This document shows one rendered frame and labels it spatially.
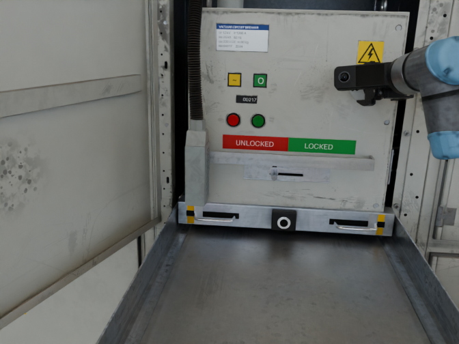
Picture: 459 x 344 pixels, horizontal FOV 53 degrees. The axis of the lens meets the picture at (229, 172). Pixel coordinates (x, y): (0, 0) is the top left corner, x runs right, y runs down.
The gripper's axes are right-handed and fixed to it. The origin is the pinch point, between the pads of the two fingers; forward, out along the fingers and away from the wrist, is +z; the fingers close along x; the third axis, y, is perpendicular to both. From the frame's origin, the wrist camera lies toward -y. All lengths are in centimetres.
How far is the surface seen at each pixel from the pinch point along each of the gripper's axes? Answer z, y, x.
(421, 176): 6.5, 21.5, -20.7
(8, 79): -16, -69, -1
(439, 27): -2.5, 20.6, 13.9
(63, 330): 43, -73, -66
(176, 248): 9, -40, -36
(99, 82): 0, -56, 1
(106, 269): 34, -59, -46
